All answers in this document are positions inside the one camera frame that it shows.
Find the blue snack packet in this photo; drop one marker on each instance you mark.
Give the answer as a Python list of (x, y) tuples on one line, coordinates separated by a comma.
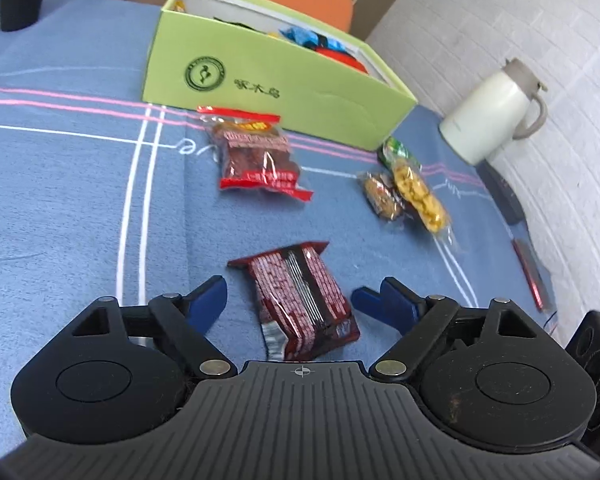
[(300, 35)]

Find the light green cardboard box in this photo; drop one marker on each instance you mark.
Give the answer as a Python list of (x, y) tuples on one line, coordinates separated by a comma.
[(280, 95)]

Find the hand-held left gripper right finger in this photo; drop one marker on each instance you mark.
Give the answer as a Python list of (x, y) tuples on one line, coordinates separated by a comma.
[(397, 305)]

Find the white thermos jug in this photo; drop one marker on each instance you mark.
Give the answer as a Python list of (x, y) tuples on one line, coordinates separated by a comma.
[(485, 110)]

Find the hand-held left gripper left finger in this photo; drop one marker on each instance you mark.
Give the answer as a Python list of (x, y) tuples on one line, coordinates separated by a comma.
[(207, 302)]

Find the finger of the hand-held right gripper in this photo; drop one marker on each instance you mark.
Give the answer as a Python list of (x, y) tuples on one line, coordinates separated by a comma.
[(366, 300)]

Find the large red snack bag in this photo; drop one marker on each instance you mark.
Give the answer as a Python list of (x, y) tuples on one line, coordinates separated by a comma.
[(341, 57)]

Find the red flat packet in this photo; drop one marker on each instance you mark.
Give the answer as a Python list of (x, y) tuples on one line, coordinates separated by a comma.
[(532, 275)]

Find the clear red dried-fruit packet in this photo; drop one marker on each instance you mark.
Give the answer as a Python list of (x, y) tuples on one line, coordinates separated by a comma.
[(255, 155)]

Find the yellow crisps green-end packet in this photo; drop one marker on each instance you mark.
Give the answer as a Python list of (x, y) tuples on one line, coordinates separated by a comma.
[(420, 195)]

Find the dark maroon foil snack packet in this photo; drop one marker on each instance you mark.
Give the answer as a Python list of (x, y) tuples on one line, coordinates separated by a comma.
[(300, 300)]

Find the black flat notebook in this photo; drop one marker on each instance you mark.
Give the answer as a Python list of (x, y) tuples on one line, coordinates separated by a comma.
[(502, 192)]

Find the small clear brown snack packet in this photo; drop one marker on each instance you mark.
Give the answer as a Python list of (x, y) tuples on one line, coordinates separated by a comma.
[(380, 195)]

